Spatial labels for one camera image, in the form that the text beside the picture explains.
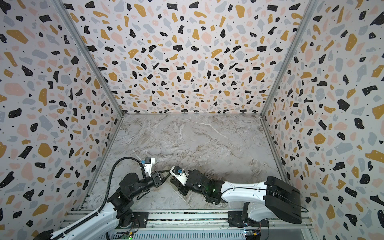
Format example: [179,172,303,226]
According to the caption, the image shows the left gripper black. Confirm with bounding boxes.
[128,169,171,200]

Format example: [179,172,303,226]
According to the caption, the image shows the white remote control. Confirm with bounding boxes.
[168,173,180,187]

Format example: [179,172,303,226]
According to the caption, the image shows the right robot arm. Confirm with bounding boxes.
[170,166,308,225]

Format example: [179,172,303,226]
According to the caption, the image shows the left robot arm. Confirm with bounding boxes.
[34,157,172,240]

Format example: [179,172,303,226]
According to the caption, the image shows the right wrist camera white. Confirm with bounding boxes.
[171,166,188,185]

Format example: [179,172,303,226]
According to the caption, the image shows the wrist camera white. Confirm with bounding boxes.
[171,166,188,185]
[141,157,156,177]

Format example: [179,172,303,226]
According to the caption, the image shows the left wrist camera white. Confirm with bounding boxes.
[141,157,156,177]

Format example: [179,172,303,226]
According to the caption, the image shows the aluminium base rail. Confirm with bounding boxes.
[60,209,314,230]

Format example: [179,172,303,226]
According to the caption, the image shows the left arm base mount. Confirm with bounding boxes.
[118,211,149,230]

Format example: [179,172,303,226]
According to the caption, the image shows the perforated cable tray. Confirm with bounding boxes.
[110,230,246,240]

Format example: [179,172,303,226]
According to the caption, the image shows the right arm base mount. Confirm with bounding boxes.
[228,202,270,228]

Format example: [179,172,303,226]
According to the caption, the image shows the left corner aluminium post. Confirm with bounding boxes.
[52,1,124,118]

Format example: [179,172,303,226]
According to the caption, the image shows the corner aluminium post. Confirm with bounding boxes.
[52,1,124,118]
[260,0,318,118]

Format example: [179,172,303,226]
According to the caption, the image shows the right corner aluminium post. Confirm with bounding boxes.
[260,0,318,118]

